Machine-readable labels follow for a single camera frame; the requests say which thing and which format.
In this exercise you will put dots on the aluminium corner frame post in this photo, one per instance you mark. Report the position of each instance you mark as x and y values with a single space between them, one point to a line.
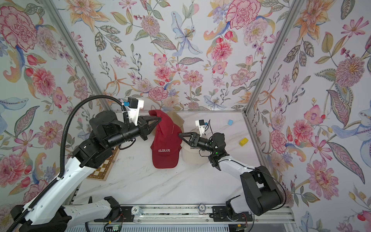
56 18
291 16

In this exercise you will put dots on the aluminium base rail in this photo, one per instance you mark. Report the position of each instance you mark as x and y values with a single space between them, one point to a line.
190 214

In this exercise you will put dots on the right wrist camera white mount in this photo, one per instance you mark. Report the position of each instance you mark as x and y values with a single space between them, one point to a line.
201 125

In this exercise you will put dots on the tan Colorado baseball cap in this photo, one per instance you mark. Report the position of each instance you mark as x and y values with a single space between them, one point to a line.
177 120

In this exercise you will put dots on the aluminium corner frame post left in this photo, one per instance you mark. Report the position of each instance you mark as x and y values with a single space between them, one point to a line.
56 18

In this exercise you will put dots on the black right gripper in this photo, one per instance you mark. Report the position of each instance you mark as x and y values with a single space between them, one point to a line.
196 140

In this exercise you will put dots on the maroon Colorado cap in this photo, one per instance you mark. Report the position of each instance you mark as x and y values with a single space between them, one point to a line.
165 151

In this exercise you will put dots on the green circuit board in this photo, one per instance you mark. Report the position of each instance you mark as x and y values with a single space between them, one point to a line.
112 228

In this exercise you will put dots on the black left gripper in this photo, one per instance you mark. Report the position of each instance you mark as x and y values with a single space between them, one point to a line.
141 128

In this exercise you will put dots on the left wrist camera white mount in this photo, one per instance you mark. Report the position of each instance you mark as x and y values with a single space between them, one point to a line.
134 106

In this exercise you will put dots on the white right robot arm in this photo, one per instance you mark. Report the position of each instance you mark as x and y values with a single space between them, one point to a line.
260 191

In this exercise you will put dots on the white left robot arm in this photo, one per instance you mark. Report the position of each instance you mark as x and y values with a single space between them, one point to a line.
46 212

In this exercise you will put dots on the yellow foam block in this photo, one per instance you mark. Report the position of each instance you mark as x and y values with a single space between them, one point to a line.
243 142

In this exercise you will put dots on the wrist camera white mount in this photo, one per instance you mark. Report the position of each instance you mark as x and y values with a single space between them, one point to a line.
134 106
201 125

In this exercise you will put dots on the aluminium corner frame post right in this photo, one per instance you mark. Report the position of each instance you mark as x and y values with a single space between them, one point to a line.
291 16

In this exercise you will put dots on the cream Colorado baseball cap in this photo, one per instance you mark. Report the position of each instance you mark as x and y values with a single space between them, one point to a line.
192 155

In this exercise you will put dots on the wooden chessboard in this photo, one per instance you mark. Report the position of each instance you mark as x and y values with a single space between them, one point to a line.
102 173

